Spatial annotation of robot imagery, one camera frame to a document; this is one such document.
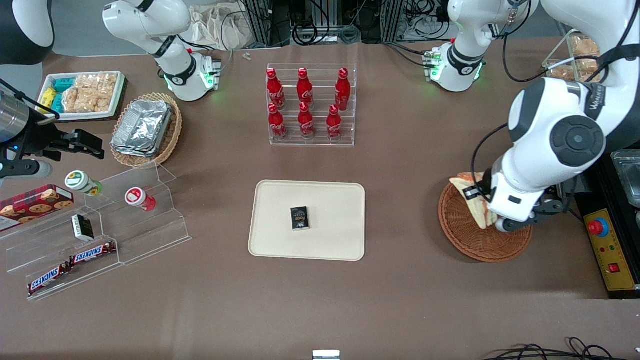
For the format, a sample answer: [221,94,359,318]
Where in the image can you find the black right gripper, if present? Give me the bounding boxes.
[20,111,105,161]

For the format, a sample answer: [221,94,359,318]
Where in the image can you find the triangular sandwich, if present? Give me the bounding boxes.
[449,172,501,230]

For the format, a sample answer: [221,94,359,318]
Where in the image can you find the white rectangular snack tray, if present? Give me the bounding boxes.
[37,71,128,122]

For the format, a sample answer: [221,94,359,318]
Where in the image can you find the brown wicker basket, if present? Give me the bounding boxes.
[438,180,534,263]

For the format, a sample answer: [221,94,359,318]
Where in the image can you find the light tan wicker basket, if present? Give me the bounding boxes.
[110,92,183,168]

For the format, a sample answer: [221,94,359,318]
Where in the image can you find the beige plastic tray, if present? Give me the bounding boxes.
[248,180,366,262]

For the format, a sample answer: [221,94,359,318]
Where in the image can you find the green lidded cup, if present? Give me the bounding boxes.
[65,170,103,197]

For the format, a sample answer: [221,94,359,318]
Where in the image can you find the rice cracker bag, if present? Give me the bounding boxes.
[75,74,119,95]
[62,87,114,114]

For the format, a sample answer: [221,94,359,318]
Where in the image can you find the stacked aluminium foil trays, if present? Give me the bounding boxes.
[111,99,173,158]

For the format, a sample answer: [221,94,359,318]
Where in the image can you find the red lidded cup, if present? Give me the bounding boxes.
[125,187,157,212]

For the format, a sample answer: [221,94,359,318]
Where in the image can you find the red cookie box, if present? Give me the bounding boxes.
[0,184,75,232]

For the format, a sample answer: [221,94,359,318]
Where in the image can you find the black machine housing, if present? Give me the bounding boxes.
[575,145,640,300]

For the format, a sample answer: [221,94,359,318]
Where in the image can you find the black and white small box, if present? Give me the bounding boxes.
[71,214,95,242]

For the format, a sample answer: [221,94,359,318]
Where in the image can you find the yellow control panel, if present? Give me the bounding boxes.
[584,209,638,292]

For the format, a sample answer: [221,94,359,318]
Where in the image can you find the snickers bar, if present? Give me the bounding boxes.
[27,263,73,296]
[69,242,117,266]

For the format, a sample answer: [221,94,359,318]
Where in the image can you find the clear acrylic stepped stand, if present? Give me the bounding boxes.
[0,161,192,302]

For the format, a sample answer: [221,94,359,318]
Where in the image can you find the steel pan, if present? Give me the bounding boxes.
[611,149,640,208]

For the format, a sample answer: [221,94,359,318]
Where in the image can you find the beige cloth bag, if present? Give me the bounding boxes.
[189,4,251,51]

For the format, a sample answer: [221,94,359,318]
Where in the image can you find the red cola bottle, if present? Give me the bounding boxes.
[268,103,288,141]
[335,68,352,112]
[266,68,286,111]
[298,102,316,140]
[297,68,314,110]
[326,104,343,142]

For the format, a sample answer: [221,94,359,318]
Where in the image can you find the white power strip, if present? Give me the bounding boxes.
[407,17,449,41]

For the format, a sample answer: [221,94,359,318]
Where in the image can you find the clear acrylic bottle rack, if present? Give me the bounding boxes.
[266,63,358,147]

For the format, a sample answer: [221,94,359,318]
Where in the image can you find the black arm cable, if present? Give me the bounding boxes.
[462,122,508,201]

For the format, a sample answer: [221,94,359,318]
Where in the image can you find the black floor cables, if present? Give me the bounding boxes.
[482,337,640,360]

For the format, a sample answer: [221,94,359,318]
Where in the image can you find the white wire rack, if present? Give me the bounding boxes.
[542,29,603,83]

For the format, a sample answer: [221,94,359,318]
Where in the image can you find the aluminium frame post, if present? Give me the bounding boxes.
[242,0,273,47]
[382,0,406,43]

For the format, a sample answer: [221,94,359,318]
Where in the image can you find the black coiled cable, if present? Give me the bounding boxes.
[292,20,319,47]

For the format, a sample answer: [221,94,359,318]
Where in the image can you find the grey coiled cable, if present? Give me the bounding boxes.
[320,25,362,45]

